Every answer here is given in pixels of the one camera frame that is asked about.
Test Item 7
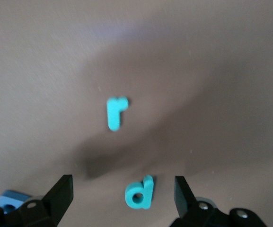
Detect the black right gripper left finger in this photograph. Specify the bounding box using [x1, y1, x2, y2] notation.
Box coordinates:
[0, 174, 74, 227]

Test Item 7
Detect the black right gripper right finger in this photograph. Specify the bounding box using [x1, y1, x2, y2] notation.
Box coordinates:
[174, 175, 268, 227]

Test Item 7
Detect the teal letter d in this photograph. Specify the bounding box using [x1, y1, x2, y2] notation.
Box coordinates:
[124, 174, 155, 210]

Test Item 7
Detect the teal letter r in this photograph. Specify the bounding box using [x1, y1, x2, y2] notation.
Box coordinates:
[106, 96, 130, 132]

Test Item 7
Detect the blue digit six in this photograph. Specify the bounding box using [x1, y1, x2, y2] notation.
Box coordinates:
[0, 190, 32, 215]

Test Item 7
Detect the brown table cover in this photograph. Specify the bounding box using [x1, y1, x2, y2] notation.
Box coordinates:
[0, 0, 273, 227]

